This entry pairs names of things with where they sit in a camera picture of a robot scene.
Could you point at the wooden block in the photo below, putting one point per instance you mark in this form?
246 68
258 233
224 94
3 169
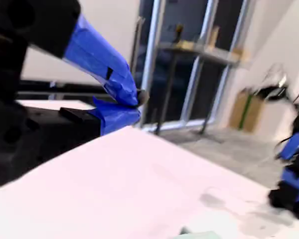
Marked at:
214 36

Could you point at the metal-legged work table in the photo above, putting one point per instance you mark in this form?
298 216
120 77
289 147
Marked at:
201 51

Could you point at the brown cardboard box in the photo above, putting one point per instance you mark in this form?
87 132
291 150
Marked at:
246 112

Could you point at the yellow black tool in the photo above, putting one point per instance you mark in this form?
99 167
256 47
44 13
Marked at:
178 35

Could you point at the pale green T-shirt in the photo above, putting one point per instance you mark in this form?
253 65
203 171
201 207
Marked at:
201 235

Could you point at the metal window frame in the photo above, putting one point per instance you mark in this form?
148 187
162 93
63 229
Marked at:
152 62

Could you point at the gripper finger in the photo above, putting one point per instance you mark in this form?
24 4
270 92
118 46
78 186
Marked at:
117 117
97 57

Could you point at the white side table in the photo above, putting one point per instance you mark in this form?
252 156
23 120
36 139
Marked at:
52 104

